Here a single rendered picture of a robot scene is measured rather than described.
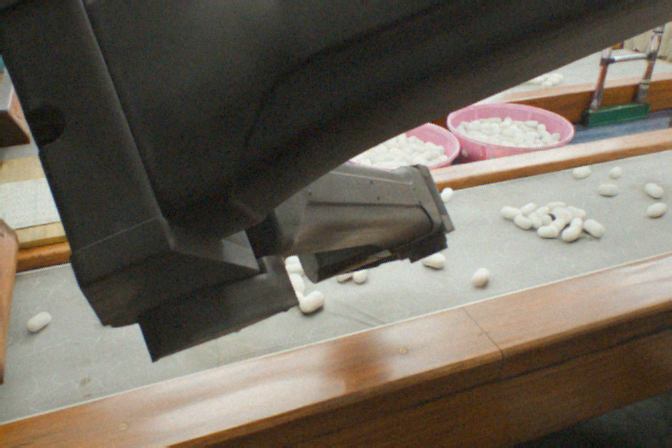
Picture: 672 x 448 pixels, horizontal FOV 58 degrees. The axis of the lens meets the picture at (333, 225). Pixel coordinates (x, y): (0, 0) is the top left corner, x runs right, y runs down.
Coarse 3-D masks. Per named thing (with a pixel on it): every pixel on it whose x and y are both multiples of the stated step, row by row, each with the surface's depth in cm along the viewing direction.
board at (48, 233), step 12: (36, 156) 116; (12, 168) 111; (24, 168) 111; (36, 168) 111; (0, 180) 107; (12, 180) 107; (24, 180) 107; (24, 228) 93; (36, 228) 93; (48, 228) 93; (60, 228) 93; (24, 240) 90; (36, 240) 90; (48, 240) 91; (60, 240) 91
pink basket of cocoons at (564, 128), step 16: (464, 112) 142; (480, 112) 144; (528, 112) 142; (544, 112) 140; (560, 128) 136; (464, 144) 129; (480, 144) 125; (496, 144) 123; (560, 144) 124; (464, 160) 133; (480, 160) 128
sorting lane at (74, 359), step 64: (512, 192) 111; (576, 192) 111; (640, 192) 111; (448, 256) 93; (512, 256) 93; (576, 256) 93; (640, 256) 93; (64, 320) 80; (320, 320) 80; (384, 320) 80; (64, 384) 70; (128, 384) 70
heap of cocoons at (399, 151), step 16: (384, 144) 131; (400, 144) 130; (416, 144) 130; (432, 144) 130; (352, 160) 123; (368, 160) 122; (384, 160) 125; (400, 160) 123; (416, 160) 123; (432, 160) 122
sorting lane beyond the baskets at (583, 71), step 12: (588, 60) 187; (552, 72) 176; (564, 72) 176; (576, 72) 176; (588, 72) 176; (612, 72) 176; (624, 72) 176; (636, 72) 176; (660, 72) 176; (528, 84) 166; (540, 84) 166; (564, 84) 166; (24, 144) 130; (12, 156) 125; (24, 156) 125
